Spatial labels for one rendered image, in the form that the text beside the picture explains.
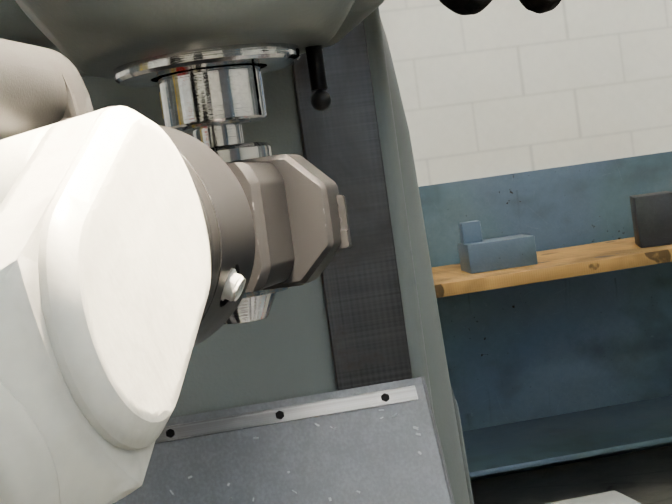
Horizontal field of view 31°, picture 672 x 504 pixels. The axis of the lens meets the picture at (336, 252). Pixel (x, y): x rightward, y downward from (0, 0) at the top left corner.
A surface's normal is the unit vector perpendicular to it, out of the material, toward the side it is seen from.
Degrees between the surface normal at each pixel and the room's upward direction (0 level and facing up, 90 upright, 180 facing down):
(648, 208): 90
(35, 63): 67
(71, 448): 110
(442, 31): 90
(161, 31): 149
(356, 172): 90
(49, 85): 89
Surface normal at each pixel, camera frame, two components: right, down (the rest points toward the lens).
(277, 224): 0.97, -0.12
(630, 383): 0.16, 0.03
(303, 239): -0.22, 0.07
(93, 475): 0.65, 0.43
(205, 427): 0.07, -0.42
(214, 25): 0.20, 0.85
